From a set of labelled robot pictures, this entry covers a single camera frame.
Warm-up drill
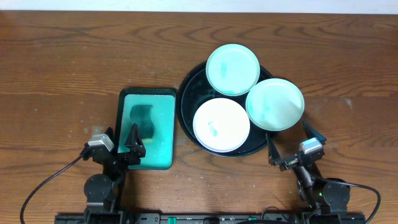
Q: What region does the mint green plate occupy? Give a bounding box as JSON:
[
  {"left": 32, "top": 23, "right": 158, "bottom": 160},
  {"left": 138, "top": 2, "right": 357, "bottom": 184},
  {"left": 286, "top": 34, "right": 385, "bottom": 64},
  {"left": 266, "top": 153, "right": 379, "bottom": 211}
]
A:
[
  {"left": 245, "top": 78, "right": 305, "bottom": 131},
  {"left": 205, "top": 44, "right": 261, "bottom": 96}
]

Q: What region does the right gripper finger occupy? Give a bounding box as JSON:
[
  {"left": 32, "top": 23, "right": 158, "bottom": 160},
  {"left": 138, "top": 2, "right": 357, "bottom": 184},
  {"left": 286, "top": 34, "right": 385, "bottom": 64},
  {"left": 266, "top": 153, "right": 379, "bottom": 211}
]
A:
[
  {"left": 302, "top": 119, "right": 326, "bottom": 144},
  {"left": 266, "top": 134, "right": 280, "bottom": 165}
]

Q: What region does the rectangular green soapy tray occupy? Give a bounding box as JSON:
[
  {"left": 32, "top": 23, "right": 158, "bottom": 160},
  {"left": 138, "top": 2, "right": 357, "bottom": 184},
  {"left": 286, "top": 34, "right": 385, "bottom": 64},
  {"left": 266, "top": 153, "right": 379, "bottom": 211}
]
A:
[{"left": 114, "top": 88, "right": 176, "bottom": 170}]

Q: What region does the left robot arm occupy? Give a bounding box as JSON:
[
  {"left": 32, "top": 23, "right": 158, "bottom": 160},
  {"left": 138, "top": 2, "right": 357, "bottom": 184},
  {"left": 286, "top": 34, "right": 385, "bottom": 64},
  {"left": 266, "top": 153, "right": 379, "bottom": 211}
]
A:
[{"left": 80, "top": 124, "right": 146, "bottom": 223}]

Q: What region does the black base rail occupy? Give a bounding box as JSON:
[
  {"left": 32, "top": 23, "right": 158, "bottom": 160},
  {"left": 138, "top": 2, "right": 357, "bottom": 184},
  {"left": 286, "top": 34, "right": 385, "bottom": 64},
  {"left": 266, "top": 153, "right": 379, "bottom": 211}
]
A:
[{"left": 54, "top": 213, "right": 366, "bottom": 224}]

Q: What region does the dark green scrub sponge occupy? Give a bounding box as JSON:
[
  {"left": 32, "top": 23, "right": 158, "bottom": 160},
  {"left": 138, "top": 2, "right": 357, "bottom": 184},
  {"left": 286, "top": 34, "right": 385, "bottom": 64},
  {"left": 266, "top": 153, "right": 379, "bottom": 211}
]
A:
[{"left": 130, "top": 105, "right": 154, "bottom": 139}]

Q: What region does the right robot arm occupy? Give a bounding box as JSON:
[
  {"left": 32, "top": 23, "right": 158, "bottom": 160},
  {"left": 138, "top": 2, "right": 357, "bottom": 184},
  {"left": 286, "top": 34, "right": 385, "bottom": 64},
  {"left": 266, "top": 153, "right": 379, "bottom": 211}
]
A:
[{"left": 266, "top": 121, "right": 350, "bottom": 223}]

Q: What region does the white plate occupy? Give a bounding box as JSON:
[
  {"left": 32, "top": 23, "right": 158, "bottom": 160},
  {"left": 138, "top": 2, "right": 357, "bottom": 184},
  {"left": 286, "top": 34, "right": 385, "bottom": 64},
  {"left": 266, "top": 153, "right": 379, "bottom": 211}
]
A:
[{"left": 192, "top": 98, "right": 250, "bottom": 152}]

